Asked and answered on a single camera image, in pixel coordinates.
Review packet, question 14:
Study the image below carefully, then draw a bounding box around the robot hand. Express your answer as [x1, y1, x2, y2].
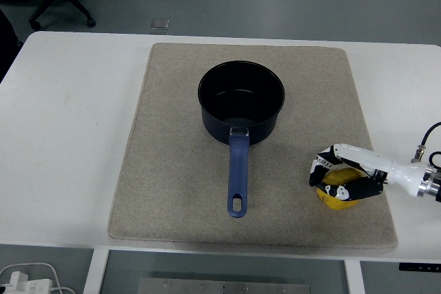
[308, 143, 428, 202]

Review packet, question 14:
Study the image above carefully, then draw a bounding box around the yellow potato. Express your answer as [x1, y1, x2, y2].
[316, 167, 366, 211]

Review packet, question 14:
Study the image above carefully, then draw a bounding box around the black table control panel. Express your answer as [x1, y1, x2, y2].
[398, 262, 441, 272]

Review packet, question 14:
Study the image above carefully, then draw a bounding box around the white table leg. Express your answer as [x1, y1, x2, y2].
[344, 259, 366, 294]
[82, 248, 110, 294]

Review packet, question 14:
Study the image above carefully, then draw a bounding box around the grey metal plate with screws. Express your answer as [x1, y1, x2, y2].
[137, 277, 313, 294]

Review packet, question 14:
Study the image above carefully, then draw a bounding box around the beige table mat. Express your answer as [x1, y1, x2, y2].
[107, 42, 399, 249]

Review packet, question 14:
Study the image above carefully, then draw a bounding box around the white power strip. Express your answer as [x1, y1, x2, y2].
[0, 278, 54, 294]

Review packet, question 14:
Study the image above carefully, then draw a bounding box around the white plug adapter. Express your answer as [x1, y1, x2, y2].
[8, 271, 28, 288]

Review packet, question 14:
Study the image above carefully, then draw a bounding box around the person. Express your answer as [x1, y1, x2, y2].
[0, 8, 24, 83]

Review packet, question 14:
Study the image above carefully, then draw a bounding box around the blue pot with handle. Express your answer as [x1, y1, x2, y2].
[198, 60, 287, 219]

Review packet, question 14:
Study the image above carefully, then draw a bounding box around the white power cable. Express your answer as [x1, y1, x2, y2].
[0, 262, 75, 294]

